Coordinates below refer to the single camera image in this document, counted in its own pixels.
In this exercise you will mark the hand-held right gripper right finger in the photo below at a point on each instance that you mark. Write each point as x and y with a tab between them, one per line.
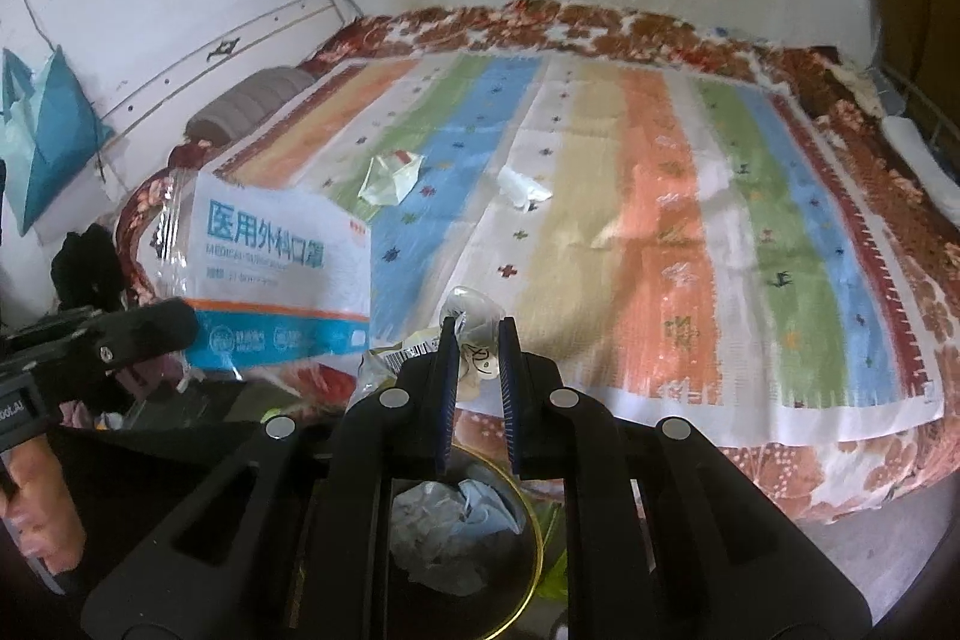
510	385

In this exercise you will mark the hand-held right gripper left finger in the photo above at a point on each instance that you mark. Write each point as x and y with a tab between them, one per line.
448	385

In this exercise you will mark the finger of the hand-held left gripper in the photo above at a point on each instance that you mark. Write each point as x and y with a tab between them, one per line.
154	329

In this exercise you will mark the clear plastic wrapper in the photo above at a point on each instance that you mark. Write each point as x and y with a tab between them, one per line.
476	317

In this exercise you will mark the white blue plastic packet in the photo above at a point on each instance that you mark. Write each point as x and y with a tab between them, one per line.
262	265

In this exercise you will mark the dark round bin gold rim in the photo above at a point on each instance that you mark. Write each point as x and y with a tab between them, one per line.
465	614

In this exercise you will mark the person's left hand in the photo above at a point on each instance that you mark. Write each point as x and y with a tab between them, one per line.
41	497

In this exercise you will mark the barcode printed wrapper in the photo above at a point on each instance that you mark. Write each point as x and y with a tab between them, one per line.
382	362

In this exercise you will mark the black cloth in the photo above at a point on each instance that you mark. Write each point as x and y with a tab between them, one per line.
86	265

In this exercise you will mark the small white tissue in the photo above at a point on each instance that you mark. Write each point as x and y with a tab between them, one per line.
521	186

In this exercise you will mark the green plastic stool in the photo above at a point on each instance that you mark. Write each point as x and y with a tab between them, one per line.
553	580

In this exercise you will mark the pale yellow wrapper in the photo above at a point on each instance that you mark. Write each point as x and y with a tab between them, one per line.
390	179

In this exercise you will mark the teal fabric bag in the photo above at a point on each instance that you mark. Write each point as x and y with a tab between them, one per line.
52	123

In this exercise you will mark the striped colourful blanket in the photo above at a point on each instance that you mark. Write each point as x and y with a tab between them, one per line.
675	197

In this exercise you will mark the grey ribbed pillow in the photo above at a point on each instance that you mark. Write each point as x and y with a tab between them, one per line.
255	100

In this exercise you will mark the white headboard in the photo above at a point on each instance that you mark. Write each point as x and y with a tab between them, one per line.
247	55

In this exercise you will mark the floral red bedspread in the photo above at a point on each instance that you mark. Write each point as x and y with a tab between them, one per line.
825	475

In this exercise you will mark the white cloth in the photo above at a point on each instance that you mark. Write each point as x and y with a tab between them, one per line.
915	153

